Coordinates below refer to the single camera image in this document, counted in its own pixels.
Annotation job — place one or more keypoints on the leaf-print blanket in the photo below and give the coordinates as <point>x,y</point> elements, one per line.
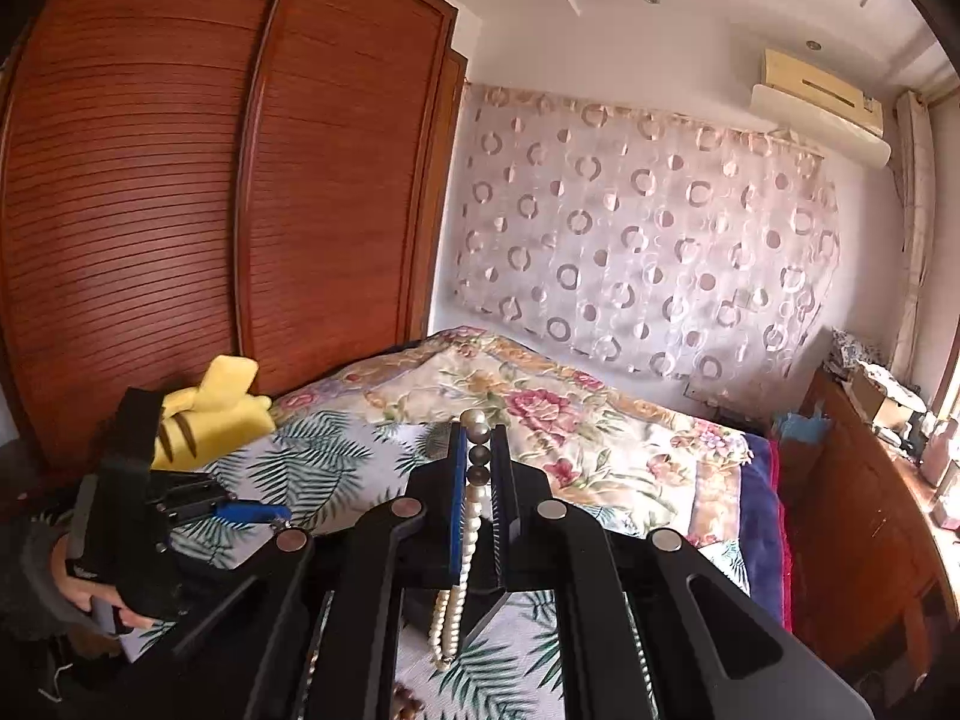
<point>337,457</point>

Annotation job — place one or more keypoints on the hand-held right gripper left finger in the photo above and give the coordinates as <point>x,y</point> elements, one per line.
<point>454,517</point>

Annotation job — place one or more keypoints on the beige window curtain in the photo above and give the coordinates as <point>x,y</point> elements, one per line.
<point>911,240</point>

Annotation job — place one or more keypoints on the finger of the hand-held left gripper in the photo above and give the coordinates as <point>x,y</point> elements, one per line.
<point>191,496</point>
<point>247,514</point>

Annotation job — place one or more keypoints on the wall air conditioner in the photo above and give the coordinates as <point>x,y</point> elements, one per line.
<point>821,109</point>

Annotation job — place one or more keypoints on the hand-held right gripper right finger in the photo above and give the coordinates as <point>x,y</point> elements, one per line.
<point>505,510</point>

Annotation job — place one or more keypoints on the sheer circle-pattern curtain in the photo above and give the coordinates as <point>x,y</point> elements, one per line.
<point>637,240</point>

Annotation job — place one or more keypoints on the person's left hand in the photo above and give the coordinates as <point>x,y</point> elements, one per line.
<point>75,591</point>

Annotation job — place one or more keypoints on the wooden cabinet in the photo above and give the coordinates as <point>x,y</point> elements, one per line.
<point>847,540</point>

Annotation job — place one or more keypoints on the blue blanket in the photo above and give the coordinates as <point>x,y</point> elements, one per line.
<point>769,510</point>

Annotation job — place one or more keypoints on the wooden slatted wardrobe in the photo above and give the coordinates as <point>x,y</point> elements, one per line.
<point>187,187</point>

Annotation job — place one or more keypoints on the yellow plush toy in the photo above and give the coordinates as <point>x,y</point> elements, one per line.
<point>202,412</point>

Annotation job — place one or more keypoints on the floral quilt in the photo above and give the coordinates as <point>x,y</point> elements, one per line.
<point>570,420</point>

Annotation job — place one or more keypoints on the person's left forearm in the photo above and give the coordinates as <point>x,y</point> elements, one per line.
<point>30,585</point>

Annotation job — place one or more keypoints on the patterned folded cloth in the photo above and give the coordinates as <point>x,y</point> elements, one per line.
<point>851,349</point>

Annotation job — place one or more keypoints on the blue plastic bag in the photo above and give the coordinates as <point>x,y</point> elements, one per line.
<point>801,429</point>

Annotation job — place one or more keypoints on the cardboard box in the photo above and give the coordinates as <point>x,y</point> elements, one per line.
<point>879,399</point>

